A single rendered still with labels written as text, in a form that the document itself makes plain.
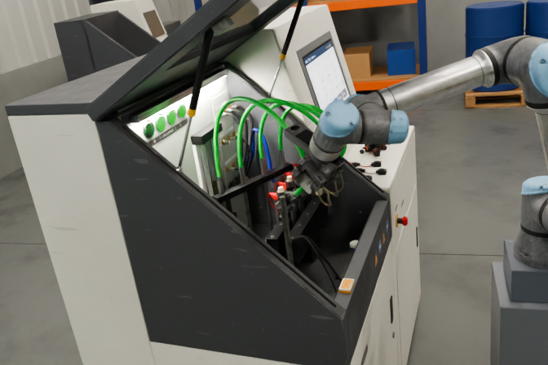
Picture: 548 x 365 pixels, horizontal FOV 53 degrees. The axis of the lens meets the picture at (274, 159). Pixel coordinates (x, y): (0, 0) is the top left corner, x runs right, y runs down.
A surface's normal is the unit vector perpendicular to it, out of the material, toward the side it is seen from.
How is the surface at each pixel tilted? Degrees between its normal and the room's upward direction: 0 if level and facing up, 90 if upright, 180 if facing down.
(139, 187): 90
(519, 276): 90
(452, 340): 0
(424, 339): 0
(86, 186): 90
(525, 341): 90
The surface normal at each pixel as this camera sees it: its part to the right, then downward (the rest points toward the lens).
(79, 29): -0.12, 0.36
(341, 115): 0.15, -0.45
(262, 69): -0.35, 0.36
